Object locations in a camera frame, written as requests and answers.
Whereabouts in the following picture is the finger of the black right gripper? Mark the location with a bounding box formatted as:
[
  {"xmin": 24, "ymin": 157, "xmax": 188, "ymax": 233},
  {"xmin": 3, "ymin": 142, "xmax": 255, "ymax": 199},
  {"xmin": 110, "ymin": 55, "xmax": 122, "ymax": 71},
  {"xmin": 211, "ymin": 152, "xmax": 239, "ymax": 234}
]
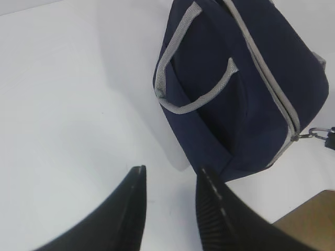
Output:
[{"xmin": 325, "ymin": 127, "xmax": 335, "ymax": 150}]

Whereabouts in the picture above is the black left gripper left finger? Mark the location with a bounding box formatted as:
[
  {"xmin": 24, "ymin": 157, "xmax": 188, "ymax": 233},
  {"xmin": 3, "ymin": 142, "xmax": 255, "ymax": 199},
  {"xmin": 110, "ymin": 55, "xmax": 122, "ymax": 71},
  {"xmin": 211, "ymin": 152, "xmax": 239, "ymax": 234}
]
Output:
[{"xmin": 39, "ymin": 165, "xmax": 147, "ymax": 250}]

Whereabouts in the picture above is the navy blue lunch bag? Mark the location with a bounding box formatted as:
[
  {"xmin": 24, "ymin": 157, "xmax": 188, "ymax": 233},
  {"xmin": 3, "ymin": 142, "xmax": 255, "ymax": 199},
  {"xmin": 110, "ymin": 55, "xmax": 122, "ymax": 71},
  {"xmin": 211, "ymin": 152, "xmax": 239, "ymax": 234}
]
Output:
[{"xmin": 153, "ymin": 1, "xmax": 329, "ymax": 181}]

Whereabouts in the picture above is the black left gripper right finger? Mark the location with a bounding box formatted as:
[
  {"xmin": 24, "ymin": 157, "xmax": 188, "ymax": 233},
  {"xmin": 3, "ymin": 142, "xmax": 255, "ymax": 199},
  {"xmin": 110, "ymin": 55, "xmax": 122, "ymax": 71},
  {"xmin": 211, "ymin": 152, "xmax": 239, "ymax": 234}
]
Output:
[{"xmin": 195, "ymin": 167, "xmax": 334, "ymax": 250}]

